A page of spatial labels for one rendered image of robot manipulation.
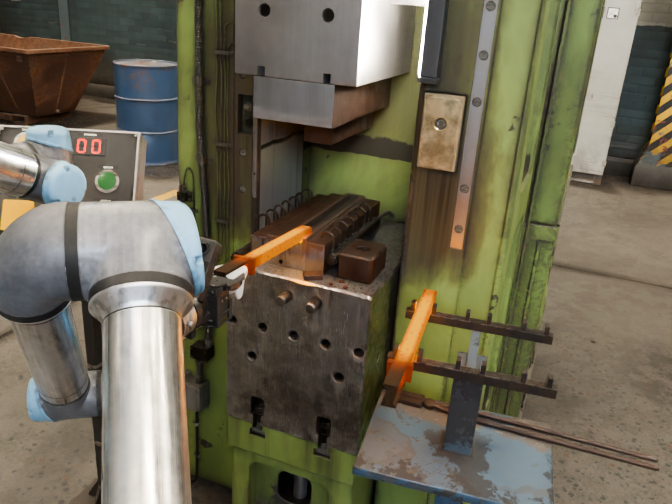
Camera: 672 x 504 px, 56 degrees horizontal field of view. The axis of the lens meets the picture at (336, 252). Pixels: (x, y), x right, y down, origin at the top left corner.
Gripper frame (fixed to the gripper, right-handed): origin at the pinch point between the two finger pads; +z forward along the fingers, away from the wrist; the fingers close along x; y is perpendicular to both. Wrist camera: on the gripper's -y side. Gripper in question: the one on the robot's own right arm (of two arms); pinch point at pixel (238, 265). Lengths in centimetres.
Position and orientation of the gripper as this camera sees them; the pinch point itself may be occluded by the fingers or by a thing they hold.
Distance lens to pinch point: 130.6
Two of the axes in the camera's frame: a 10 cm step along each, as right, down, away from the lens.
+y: -0.6, 9.4, 3.4
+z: 3.7, -3.0, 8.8
